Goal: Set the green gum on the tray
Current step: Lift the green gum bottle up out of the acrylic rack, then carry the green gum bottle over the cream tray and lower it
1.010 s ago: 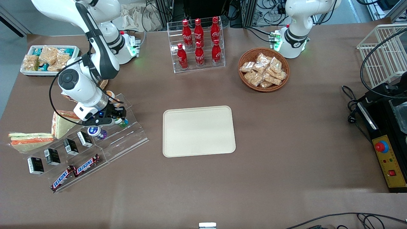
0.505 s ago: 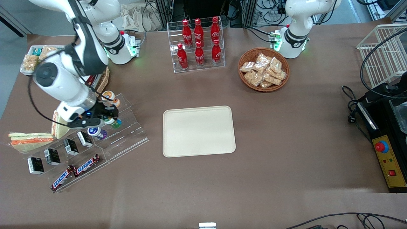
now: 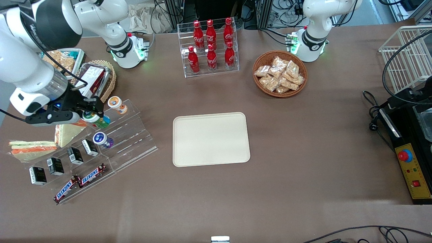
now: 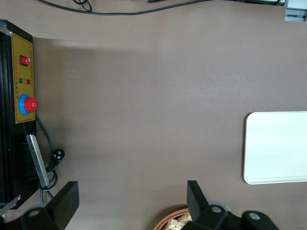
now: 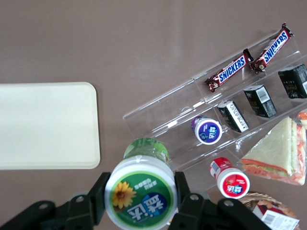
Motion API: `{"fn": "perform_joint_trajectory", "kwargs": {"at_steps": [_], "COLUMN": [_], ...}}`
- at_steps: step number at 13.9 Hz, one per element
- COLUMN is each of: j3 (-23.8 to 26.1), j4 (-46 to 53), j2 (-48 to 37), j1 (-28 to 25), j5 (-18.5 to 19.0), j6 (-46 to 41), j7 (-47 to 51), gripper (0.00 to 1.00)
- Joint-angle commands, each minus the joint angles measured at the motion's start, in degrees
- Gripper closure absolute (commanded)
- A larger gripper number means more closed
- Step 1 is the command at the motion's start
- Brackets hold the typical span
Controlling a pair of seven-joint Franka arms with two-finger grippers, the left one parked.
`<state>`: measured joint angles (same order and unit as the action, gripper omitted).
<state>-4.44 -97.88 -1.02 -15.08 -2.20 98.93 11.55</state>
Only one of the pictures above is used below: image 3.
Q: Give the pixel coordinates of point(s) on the Snickers bar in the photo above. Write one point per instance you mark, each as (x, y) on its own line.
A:
(66, 189)
(92, 174)

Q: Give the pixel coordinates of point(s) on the green gum bottle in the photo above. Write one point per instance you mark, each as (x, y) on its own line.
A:
(101, 122)

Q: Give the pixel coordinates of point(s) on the clear peanut snack pack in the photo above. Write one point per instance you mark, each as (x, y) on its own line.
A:
(276, 72)
(299, 80)
(280, 62)
(281, 89)
(262, 71)
(292, 68)
(291, 85)
(269, 83)

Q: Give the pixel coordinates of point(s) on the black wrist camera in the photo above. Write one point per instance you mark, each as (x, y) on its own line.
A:
(60, 118)

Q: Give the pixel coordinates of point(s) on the silver metal block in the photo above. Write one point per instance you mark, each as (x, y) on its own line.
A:
(220, 239)

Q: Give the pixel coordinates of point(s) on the plastic bin of fried snacks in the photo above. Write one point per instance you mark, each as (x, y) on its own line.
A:
(65, 60)

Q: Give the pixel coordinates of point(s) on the orange gum bottle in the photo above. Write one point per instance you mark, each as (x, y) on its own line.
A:
(117, 104)

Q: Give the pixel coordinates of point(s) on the crumpled beige bag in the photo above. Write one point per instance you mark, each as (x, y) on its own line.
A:
(148, 18)

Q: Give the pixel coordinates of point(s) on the black machine with yellow panel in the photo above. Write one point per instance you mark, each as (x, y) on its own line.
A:
(408, 135)

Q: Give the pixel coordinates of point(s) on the red Coca-Cola bottle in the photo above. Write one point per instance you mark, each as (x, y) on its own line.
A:
(193, 60)
(228, 32)
(230, 55)
(198, 35)
(211, 33)
(211, 59)

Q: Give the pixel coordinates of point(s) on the cream plastic tray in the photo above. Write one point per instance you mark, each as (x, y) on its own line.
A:
(211, 140)

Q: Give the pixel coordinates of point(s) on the small black chocolate box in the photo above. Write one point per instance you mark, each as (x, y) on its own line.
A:
(55, 166)
(75, 155)
(37, 176)
(90, 147)

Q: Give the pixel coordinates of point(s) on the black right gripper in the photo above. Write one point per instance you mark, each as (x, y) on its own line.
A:
(75, 100)

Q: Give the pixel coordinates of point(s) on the red emergency stop button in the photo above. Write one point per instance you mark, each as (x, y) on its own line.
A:
(404, 155)

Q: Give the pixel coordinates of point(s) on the sandwich with orange filling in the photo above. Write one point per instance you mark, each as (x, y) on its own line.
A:
(33, 153)

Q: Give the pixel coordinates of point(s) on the clear acrylic bottle rack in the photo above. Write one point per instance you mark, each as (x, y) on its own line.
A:
(233, 71)

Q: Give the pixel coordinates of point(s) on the clear acrylic tiered stand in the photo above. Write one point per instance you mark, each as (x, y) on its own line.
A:
(135, 135)

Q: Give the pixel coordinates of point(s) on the dark brown wicker basket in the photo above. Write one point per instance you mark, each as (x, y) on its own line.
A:
(258, 82)

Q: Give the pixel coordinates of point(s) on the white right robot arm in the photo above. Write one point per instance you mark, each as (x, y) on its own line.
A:
(20, 60)

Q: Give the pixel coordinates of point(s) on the dark red food package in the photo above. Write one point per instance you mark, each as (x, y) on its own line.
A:
(91, 79)

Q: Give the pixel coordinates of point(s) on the triangular wrapped sandwich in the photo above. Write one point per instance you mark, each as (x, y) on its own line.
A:
(69, 134)

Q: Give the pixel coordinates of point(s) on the black equipment cabinet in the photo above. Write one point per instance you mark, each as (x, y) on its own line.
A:
(212, 8)

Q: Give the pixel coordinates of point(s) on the sandwich with green filling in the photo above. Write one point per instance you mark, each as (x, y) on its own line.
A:
(32, 143)

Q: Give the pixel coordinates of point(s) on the purple gum bottle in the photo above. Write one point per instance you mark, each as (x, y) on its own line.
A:
(102, 139)

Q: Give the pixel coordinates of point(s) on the light tan wicker basket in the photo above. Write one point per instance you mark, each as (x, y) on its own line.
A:
(111, 84)

